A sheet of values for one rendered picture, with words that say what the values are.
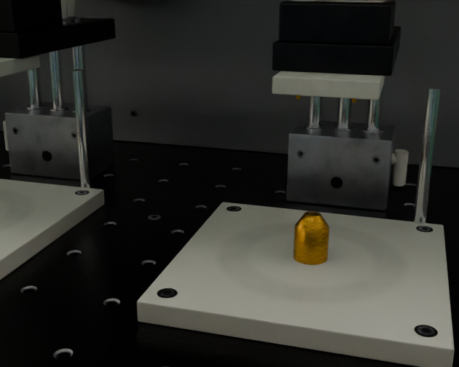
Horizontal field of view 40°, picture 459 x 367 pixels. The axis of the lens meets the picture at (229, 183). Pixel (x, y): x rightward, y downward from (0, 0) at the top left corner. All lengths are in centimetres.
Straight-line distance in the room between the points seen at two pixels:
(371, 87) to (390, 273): 10
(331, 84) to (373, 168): 13
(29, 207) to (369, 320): 25
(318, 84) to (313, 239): 9
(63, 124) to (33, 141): 3
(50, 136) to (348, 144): 24
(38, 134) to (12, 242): 17
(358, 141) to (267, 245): 12
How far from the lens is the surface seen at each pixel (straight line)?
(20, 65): 46
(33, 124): 55
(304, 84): 36
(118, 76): 65
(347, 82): 36
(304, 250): 36
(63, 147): 54
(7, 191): 50
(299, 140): 47
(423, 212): 43
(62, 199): 47
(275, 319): 31
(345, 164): 47
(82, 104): 47
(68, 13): 55
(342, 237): 40
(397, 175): 48
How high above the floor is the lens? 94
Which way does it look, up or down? 18 degrees down
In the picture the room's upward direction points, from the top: straight up
